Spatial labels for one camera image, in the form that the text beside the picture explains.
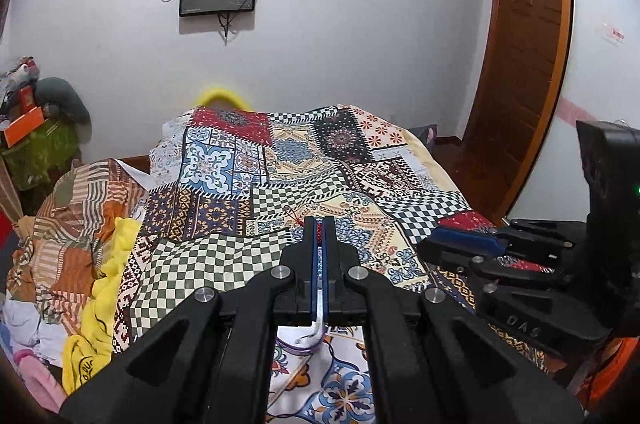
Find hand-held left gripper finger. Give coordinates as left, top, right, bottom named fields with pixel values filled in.
left=59, top=217, right=321, bottom=424
left=323, top=217, right=585, bottom=424

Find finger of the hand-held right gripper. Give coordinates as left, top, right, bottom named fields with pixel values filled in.
left=416, top=219, right=577, bottom=279
left=469, top=255, right=622, bottom=351

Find red beaded bracelet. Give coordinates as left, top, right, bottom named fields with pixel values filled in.
left=283, top=205, right=322, bottom=250

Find patchwork printed blanket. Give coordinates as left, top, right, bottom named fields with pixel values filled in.
left=112, top=104, right=581, bottom=424

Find orange cloth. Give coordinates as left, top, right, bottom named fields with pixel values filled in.
left=580, top=336, right=632, bottom=410

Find brown wooden door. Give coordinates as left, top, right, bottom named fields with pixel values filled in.
left=460, top=0, right=568, bottom=215

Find yellow pillow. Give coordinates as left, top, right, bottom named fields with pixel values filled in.
left=196, top=87, right=252, bottom=111

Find yellow cloth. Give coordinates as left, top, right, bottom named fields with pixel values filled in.
left=62, top=217, right=143, bottom=397

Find orange striped blanket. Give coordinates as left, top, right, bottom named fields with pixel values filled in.
left=7, top=158, right=151, bottom=337

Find white clothes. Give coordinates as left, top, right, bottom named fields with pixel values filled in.
left=2, top=297, right=71, bottom=367

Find green cloth cover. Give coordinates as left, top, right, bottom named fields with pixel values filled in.
left=1, top=117, right=83, bottom=191

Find pink cloth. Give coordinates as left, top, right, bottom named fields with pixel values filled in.
left=12, top=346, right=68, bottom=415

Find orange box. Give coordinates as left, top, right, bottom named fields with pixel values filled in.
left=2, top=87, right=47, bottom=148

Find white wall sticker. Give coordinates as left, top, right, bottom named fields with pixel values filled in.
left=599, top=22, right=627, bottom=48

